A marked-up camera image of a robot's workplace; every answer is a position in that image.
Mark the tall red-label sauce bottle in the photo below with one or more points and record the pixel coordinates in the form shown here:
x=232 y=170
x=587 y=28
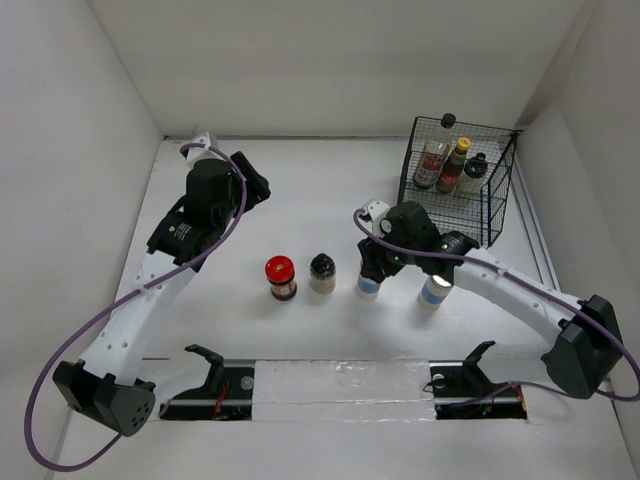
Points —
x=434 y=153

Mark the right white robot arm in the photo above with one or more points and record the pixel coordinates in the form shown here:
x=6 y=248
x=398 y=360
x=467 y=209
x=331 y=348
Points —
x=583 y=334

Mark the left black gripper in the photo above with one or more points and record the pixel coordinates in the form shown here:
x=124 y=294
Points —
x=257 y=186

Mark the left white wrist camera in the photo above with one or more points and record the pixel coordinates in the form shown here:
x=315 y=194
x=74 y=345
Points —
x=198 y=148

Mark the black-cap white spice bottle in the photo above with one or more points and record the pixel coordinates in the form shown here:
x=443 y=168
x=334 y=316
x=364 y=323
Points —
x=322 y=274

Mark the black wire basket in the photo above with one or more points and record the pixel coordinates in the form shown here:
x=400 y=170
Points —
x=475 y=208

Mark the red-lid sauce jar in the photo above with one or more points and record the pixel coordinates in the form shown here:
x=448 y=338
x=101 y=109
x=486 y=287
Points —
x=280 y=273

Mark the blue-band silver-top shaker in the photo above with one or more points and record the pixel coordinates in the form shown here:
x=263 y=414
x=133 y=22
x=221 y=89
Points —
x=367 y=288
x=434 y=291

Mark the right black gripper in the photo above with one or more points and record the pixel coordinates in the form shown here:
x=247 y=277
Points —
x=371 y=250

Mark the green-label chili sauce bottle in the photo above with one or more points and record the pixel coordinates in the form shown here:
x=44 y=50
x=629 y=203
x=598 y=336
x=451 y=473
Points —
x=453 y=166

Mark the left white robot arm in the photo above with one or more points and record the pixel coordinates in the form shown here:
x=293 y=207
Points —
x=103 y=384

